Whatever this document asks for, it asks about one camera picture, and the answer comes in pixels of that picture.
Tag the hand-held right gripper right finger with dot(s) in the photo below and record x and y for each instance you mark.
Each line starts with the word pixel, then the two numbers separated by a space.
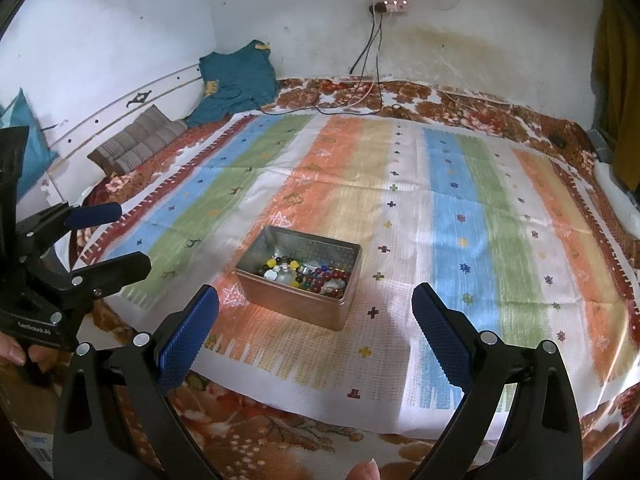
pixel 442 340

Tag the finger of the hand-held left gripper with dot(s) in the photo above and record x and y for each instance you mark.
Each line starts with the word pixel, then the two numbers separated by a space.
pixel 95 215
pixel 120 270

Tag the pink power strip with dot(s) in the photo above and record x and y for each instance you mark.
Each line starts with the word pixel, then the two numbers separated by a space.
pixel 390 5

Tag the striped colourful tablecloth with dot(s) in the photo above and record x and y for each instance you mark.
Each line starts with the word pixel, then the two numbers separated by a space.
pixel 250 435

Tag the metal tin box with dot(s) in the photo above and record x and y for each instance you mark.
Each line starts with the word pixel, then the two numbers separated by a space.
pixel 300 310

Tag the striped woven mat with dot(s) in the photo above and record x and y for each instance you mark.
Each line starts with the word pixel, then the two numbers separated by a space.
pixel 450 210

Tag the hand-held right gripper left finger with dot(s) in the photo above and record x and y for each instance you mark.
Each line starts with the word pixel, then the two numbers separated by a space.
pixel 187 340

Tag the teal garment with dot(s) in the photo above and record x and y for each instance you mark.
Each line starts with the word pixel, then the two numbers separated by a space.
pixel 235 80

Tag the cardboard box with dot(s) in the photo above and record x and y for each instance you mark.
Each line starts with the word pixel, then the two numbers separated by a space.
pixel 37 452

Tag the person's left hand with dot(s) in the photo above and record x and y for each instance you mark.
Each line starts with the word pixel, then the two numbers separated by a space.
pixel 12 352

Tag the striped brown pillow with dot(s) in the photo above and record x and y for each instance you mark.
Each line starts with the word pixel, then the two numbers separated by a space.
pixel 140 145

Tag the yellow cloth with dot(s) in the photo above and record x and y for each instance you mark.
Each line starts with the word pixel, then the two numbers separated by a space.
pixel 617 85

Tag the teal cushion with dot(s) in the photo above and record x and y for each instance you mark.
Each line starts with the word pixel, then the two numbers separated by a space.
pixel 25 130

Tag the person's right hand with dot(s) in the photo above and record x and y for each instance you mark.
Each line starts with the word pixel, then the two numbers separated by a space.
pixel 364 471

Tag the white bolster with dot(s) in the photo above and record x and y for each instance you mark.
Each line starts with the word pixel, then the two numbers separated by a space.
pixel 615 190

